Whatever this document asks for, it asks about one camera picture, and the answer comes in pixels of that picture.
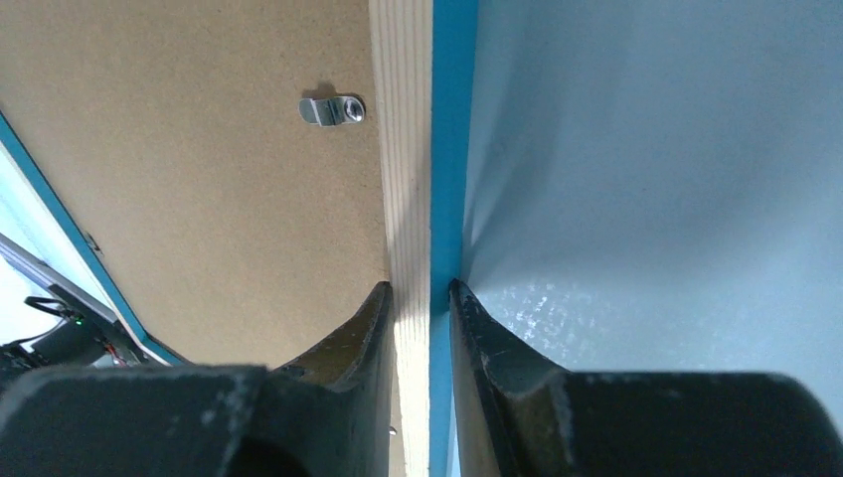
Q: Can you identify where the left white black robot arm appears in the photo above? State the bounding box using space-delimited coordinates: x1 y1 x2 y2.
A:
1 296 149 391

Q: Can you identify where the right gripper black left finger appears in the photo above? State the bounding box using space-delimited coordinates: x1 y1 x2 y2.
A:
1 281 393 476

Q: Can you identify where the wooden picture frame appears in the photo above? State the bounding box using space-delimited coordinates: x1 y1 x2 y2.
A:
1 1 450 476

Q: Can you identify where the brown cardboard backing board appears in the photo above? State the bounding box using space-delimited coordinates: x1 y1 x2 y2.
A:
0 0 407 477

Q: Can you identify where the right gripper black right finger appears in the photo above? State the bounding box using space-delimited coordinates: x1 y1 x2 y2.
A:
448 280 842 476

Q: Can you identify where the aluminium rail front frame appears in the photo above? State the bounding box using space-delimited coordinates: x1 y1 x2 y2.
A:
1 235 118 323

